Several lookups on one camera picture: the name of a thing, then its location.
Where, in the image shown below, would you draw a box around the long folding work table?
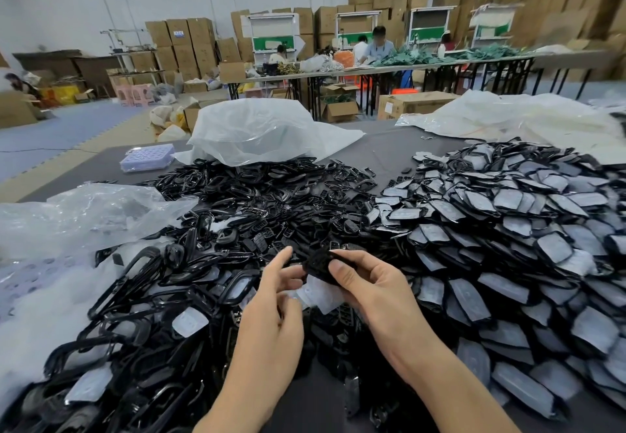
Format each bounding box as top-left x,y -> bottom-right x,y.
226,50 -> 623,121

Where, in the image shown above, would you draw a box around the wall of brown cardboard boxes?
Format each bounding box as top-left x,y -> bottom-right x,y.
432,0 -> 626,81

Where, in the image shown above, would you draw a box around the white sacks on floor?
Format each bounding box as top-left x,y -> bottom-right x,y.
149,104 -> 192,143

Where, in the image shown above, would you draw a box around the person's left forearm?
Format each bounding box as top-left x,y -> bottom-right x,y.
193,347 -> 300,433

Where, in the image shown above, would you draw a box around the white translucent plastic bag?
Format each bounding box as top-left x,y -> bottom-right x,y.
173,97 -> 366,168

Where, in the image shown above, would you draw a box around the small cardboard box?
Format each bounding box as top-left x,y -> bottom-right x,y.
218,61 -> 248,85

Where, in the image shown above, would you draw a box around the large cardboard box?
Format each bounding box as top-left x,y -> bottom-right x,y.
0,90 -> 39,129

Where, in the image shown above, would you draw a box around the person's left hand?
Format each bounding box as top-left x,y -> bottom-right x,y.
238,246 -> 307,356

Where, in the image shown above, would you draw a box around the person's right forearm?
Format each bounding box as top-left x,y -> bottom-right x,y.
389,332 -> 522,433

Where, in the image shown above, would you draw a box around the white green workstation rack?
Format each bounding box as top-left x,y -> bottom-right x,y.
335,10 -> 383,50
469,3 -> 525,50
405,5 -> 458,48
246,12 -> 300,64

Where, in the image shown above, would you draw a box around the closed cardboard box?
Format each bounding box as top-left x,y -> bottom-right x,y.
377,90 -> 461,121

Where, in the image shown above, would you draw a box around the open cardboard box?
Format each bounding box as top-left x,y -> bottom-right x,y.
319,84 -> 364,123

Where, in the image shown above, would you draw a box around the clear crumpled plastic bag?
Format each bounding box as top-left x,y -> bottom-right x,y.
0,182 -> 200,321

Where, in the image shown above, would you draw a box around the pile of black plastic frames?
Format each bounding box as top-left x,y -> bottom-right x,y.
0,156 -> 392,433

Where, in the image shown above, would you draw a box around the pile of green goods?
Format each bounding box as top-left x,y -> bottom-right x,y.
371,43 -> 526,67

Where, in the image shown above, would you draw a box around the pile of grey filter cartridges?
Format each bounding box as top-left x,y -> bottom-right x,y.
364,138 -> 626,421

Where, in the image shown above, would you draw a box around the brown wooden desk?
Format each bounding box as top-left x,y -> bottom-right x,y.
12,49 -> 120,100

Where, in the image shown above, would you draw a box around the metal shelf rack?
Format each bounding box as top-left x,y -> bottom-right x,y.
100,28 -> 165,87

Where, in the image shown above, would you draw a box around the white filter pad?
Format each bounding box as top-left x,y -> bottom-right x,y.
292,275 -> 355,315

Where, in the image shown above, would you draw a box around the person's right hand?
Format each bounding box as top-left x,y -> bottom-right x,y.
328,249 -> 433,356

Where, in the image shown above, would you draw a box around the large white plastic sheet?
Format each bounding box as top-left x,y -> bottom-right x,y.
395,89 -> 626,166

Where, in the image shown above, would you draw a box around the lilac plastic compartment box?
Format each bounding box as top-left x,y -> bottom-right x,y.
119,143 -> 176,173

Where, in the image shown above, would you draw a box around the black plastic mask part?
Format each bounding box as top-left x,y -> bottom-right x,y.
302,249 -> 344,286

